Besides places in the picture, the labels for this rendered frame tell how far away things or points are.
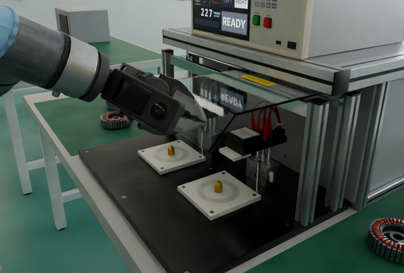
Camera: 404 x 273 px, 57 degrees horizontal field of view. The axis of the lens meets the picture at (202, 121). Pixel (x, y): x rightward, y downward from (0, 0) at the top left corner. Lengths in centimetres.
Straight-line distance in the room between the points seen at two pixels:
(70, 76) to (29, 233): 181
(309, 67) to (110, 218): 56
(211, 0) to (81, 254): 142
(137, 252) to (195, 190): 22
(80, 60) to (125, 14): 532
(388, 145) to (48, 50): 80
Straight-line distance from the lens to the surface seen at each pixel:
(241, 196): 92
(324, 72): 74
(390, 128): 99
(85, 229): 217
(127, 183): 100
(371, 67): 81
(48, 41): 48
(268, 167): 96
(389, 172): 107
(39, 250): 211
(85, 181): 109
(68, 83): 49
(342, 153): 86
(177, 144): 117
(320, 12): 83
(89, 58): 50
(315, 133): 76
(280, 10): 85
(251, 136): 89
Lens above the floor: 128
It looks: 22 degrees down
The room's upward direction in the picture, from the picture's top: straight up
